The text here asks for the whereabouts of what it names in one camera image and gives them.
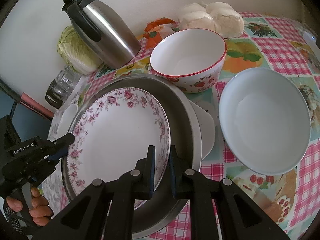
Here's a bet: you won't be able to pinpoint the floral rim round plate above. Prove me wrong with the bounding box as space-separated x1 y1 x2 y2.
63 87 171 198

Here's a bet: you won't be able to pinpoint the small white bowl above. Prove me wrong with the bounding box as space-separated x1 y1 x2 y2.
56 103 78 138

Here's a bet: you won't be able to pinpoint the light blue bowl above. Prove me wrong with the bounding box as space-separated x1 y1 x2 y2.
219 68 311 176

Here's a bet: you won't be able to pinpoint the red rim strawberry bowl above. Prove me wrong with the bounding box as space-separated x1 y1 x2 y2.
150 29 227 93

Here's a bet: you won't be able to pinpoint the left hand with glove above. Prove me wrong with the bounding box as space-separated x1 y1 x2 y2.
5 187 53 226

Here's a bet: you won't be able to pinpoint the white rectangular floral dish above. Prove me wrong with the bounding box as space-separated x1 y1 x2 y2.
190 101 215 160

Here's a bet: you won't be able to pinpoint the clear glass jars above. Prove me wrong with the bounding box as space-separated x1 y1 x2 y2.
45 65 81 109

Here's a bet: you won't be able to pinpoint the napa cabbage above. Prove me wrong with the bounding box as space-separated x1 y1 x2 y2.
57 25 103 75

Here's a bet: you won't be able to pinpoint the stainless steel thermos jug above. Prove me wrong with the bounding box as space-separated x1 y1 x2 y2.
62 0 141 69

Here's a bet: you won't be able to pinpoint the orange snack packet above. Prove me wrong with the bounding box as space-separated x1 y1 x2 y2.
143 17 176 49

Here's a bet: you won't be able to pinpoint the bag of steamed buns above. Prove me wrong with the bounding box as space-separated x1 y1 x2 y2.
178 2 245 38

